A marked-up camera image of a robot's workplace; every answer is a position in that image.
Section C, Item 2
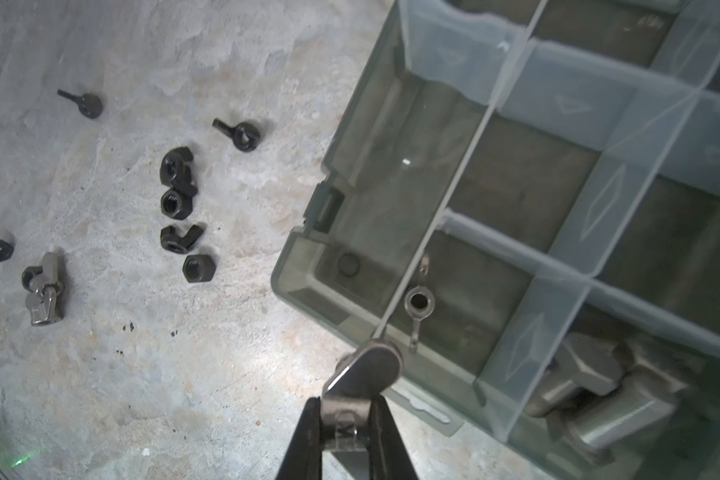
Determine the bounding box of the black wing nut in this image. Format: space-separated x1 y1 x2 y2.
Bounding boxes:
57 89 104 119
160 225 205 255
212 118 262 153

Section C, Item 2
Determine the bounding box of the black hex nut cluster top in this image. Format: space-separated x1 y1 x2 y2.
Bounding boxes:
159 146 198 198

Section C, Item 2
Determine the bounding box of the black hex nut lower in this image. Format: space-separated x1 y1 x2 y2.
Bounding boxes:
182 254 216 283

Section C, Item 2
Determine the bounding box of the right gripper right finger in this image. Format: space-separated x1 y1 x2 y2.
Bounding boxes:
368 395 418 480

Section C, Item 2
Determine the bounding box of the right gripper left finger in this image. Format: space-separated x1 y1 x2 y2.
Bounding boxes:
275 397 322 480

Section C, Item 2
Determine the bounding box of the silver wing nut front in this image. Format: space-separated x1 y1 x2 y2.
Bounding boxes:
320 339 403 479

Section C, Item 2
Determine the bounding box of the black hex nut upper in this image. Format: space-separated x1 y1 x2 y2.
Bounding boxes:
160 189 193 220

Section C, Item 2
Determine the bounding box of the silver wing nut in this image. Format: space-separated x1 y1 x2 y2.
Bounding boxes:
403 253 436 353
320 339 403 479

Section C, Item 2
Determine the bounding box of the silver hex bolt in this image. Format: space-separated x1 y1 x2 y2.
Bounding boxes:
548 370 680 466
25 252 64 327
524 332 625 418

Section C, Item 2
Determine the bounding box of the small black nut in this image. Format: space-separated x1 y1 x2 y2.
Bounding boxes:
21 266 43 292

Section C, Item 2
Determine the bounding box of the clear compartment organizer box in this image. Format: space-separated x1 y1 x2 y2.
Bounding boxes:
272 1 720 479

